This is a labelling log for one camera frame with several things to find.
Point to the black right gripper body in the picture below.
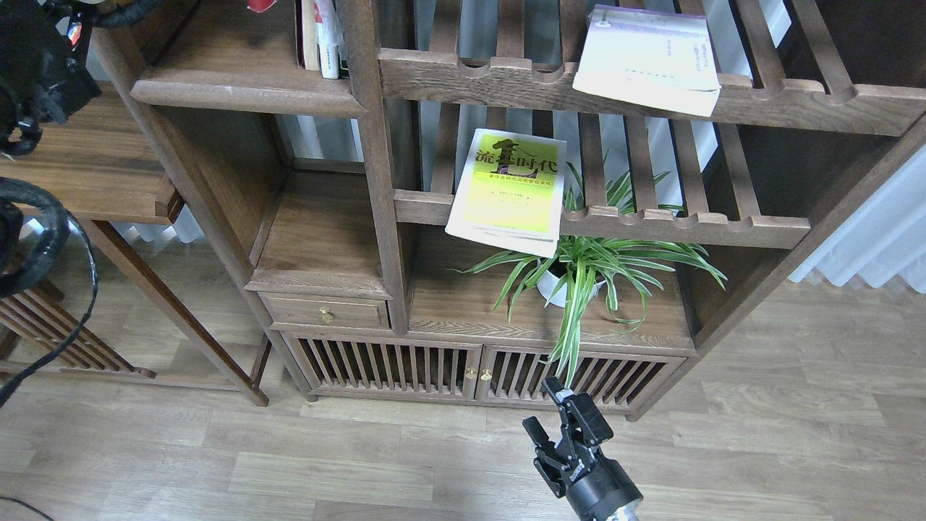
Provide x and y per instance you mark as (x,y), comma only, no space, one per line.
(595,486)

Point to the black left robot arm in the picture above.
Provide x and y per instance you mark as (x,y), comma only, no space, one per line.
(44,79)

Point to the dark wooden bookshelf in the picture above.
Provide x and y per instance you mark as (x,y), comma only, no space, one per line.
(334,193)

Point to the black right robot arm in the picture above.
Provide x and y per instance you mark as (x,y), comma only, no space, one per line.
(595,486)

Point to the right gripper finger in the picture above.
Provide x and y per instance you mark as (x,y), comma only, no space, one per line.
(539,438)
(582,421)

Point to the yellow green book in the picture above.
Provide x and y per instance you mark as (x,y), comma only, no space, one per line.
(511,192)

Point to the white curtain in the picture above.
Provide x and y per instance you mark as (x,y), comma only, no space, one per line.
(882,240)

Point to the brass drawer knob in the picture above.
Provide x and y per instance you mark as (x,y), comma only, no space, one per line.
(327,315)

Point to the upright white book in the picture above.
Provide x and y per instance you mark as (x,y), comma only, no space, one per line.
(328,34)

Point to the white purple book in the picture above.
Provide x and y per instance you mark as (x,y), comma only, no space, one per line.
(650,58)

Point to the wooden side table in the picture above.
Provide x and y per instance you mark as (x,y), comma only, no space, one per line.
(103,170)

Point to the white plant pot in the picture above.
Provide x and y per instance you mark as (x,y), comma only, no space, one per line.
(549,285)

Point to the spider plant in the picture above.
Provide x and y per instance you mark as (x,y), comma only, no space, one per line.
(590,261)

